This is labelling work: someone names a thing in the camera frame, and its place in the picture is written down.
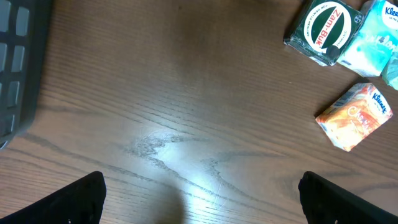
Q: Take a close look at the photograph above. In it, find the small green wipes pack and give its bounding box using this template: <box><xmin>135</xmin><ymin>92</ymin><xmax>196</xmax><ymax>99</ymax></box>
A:
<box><xmin>338</xmin><ymin>0</ymin><xmax>397</xmax><ymax>77</ymax></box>

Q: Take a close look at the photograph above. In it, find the orange tissue pack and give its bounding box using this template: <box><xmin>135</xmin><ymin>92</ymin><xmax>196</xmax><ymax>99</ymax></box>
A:
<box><xmin>316</xmin><ymin>83</ymin><xmax>393</xmax><ymax>152</ymax></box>

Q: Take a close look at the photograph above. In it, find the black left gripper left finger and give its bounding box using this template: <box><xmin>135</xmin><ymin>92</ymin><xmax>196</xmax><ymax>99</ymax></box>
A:
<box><xmin>1</xmin><ymin>171</ymin><xmax>106</xmax><ymax>224</ymax></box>

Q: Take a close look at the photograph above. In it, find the green wet wipes pack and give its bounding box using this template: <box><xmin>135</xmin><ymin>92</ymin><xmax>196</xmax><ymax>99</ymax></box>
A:
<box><xmin>382</xmin><ymin>51</ymin><xmax>398</xmax><ymax>90</ymax></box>

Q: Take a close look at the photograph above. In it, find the black plastic mesh basket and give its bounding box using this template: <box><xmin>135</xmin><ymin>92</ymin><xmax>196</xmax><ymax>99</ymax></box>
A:
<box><xmin>1</xmin><ymin>0</ymin><xmax>53</xmax><ymax>149</ymax></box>

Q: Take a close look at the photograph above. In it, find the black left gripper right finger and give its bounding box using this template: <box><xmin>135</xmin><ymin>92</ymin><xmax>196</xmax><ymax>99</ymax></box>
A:
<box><xmin>298</xmin><ymin>171</ymin><xmax>397</xmax><ymax>224</ymax></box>

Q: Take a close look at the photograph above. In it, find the roll of tape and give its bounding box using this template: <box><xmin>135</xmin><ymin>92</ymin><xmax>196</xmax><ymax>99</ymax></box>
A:
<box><xmin>283</xmin><ymin>0</ymin><xmax>364</xmax><ymax>67</ymax></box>

